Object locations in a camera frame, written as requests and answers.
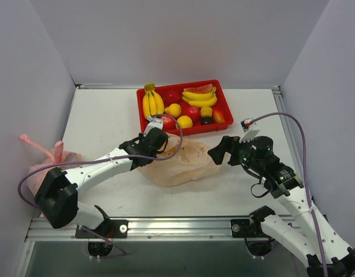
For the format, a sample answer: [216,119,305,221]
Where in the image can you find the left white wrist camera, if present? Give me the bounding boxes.
[144,116,164,135]

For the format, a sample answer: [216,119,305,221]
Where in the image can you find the orange plastic bag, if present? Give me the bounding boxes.
[139,134,220,187]

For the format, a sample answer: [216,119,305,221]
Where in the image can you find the watermelon slice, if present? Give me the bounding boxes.
[183,84,213,94]

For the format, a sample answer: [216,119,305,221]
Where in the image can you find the red plastic tray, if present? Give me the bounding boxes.
[136,80,233,136]

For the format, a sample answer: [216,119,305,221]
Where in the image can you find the yellow banana bunch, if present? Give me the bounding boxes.
[182,87,218,108]
[142,83,165,118]

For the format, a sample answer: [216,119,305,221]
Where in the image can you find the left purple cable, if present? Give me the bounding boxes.
[17,114,184,211]

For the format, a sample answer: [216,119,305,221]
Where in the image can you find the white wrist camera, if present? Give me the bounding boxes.
[240,118,260,143]
[144,116,164,135]

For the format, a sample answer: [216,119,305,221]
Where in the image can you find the dark purple plum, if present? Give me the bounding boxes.
[200,117,214,125]

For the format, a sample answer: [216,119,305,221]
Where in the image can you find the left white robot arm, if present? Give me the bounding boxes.
[35,128,169,237]

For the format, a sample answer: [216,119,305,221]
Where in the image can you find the red yellow mango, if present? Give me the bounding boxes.
[212,107,226,123]

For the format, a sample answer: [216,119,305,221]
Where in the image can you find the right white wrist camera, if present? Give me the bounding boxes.
[240,118,260,143]

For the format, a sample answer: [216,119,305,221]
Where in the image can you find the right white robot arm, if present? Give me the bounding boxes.
[208,136,355,276]

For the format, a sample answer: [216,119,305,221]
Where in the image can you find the right yellow banana bunch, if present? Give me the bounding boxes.
[182,87,218,108]

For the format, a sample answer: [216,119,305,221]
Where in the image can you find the yellow pear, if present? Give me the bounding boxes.
[177,115,193,129]

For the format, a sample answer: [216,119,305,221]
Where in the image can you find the yellow lemon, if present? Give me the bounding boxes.
[165,103,182,118]

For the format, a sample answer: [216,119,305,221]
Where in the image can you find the left yellow banana bunch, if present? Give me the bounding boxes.
[142,83,165,118]

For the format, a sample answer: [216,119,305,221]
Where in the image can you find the dark red apple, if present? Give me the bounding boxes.
[163,90,180,106]

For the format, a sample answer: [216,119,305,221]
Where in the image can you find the pink plastic bag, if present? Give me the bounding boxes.
[17,134,83,206]

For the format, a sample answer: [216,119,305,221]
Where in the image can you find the aluminium mounting rail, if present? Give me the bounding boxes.
[25,216,264,242]

